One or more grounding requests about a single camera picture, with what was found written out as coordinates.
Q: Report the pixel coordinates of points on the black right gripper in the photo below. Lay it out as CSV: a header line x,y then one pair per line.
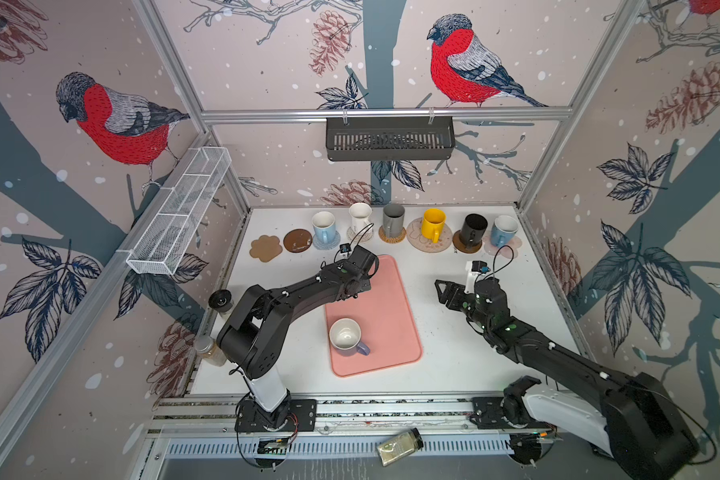
x,y
450,288

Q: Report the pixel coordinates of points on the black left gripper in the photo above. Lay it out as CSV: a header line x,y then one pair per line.
x,y
366,282

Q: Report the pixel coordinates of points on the brown round wooden coaster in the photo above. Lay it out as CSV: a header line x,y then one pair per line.
x,y
460,246

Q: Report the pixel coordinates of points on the white faceted mug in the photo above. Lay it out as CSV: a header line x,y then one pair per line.
x,y
360,214

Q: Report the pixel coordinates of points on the light blue mug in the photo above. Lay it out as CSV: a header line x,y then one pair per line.
x,y
324,223

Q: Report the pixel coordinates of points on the grey mug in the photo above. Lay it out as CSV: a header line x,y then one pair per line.
x,y
393,220

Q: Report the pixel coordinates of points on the round bunny print coaster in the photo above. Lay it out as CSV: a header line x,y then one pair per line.
x,y
417,240

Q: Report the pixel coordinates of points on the black mug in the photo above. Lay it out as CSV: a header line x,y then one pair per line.
x,y
473,228

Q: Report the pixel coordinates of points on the pink flower shaped coaster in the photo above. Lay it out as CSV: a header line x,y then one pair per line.
x,y
508,251

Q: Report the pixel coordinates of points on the dark brown glossy coaster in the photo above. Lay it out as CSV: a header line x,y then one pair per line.
x,y
297,241

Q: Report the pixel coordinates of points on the white purple handled mug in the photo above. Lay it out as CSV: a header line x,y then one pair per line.
x,y
345,336

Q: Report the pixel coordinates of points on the yellow mug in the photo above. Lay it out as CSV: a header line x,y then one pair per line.
x,y
433,222

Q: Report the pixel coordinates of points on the white blue handled mug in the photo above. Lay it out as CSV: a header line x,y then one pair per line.
x,y
503,230

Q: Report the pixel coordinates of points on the tan paw shaped coaster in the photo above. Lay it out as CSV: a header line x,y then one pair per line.
x,y
265,248

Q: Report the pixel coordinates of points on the grey round felt coaster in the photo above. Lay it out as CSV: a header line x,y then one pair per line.
x,y
331,245

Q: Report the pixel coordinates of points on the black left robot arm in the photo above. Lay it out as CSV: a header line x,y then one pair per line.
x,y
254,334

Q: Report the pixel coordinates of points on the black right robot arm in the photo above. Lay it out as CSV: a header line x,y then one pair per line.
x,y
629,418

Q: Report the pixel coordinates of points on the brown rattan woven coaster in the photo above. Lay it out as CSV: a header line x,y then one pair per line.
x,y
392,240

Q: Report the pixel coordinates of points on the pink rectangular tray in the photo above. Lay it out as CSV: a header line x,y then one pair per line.
x,y
386,322

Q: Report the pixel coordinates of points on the black lid spice jar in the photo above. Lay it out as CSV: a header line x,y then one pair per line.
x,y
221,301

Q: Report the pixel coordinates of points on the fallen spice jar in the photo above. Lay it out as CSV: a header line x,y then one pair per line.
x,y
400,446

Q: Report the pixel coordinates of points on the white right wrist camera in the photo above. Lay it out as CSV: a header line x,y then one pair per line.
x,y
474,269

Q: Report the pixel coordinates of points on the black hanging wire basket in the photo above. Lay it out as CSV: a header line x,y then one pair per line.
x,y
389,138

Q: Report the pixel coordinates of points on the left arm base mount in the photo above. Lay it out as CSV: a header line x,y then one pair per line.
x,y
264,439

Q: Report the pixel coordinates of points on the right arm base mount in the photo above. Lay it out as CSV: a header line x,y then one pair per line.
x,y
529,439

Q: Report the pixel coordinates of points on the white wire mesh shelf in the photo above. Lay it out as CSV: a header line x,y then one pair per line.
x,y
162,246

